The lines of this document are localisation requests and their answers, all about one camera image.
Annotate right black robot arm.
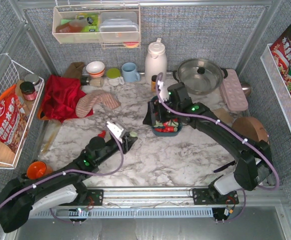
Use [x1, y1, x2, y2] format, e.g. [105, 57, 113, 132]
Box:
[143, 83, 276, 198]

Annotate brown cardboard sheet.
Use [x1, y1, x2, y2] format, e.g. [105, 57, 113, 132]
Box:
[212, 107, 234, 125]

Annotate teal plastic storage basket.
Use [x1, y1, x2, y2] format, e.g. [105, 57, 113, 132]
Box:
[150, 95, 184, 137]

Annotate silver lid glass jar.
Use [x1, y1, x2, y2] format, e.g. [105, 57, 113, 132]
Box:
[24, 73, 41, 89]

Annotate orange plastic bowl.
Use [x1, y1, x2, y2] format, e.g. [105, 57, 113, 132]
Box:
[26, 161, 53, 180]

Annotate glass grain shaker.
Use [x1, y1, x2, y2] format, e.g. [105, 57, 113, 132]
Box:
[80, 76, 104, 88]

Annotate steel pot with lid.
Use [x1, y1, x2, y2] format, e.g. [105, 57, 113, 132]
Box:
[172, 58, 228, 96]

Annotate light blue mug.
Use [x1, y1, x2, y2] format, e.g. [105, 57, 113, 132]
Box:
[121, 62, 141, 83]

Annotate cream wall basket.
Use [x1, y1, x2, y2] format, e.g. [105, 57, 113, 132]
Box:
[52, 3, 141, 48]

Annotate round wooden board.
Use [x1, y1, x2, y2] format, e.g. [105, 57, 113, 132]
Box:
[232, 116, 269, 143]

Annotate green coffee capsule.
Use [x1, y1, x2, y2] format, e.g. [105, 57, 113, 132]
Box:
[129, 131, 138, 138]

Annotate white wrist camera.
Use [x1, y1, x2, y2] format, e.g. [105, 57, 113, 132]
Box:
[157, 80, 170, 102]
[106, 121, 126, 144]

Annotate pink egg tray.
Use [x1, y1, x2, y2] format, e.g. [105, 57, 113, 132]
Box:
[219, 68, 249, 112]

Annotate green lid sugar jar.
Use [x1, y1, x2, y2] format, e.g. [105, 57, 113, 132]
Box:
[106, 68, 125, 87]

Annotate striped pink brown towel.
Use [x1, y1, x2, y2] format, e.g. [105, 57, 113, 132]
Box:
[75, 90, 121, 118]

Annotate clear plastic food containers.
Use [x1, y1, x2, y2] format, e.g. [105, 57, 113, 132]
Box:
[99, 11, 139, 43]

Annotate right white mesh basket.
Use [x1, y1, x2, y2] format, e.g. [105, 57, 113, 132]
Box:
[260, 43, 291, 133]

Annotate red lid glass jar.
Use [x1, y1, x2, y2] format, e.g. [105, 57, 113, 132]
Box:
[19, 81, 37, 101]

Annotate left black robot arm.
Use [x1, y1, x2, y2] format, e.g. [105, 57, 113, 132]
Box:
[0, 132, 138, 233]

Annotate white orange striped bowl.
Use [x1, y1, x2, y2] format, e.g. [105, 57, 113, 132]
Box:
[86, 61, 105, 78]

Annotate white thermos jug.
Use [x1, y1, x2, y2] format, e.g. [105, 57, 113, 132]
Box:
[144, 37, 168, 85]

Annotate left white wire basket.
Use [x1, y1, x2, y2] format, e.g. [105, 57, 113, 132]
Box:
[0, 59, 45, 169]

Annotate red coffee capsule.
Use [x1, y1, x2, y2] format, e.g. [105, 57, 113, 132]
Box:
[97, 130, 107, 139]
[154, 127, 165, 132]
[164, 126, 178, 133]

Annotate red seasoning packet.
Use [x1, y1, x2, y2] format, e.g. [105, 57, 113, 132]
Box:
[0, 84, 27, 153]

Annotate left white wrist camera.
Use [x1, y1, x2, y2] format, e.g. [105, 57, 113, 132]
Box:
[106, 121, 126, 144]

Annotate orange spice bottle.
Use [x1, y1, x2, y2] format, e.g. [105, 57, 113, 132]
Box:
[151, 75, 157, 92]

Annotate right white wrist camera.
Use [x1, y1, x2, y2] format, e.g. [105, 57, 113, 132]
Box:
[157, 80, 170, 102]

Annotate brown paper bag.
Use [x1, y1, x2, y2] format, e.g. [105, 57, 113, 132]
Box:
[62, 61, 85, 80]

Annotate red cloth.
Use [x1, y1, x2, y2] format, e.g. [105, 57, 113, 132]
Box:
[37, 75, 86, 123]

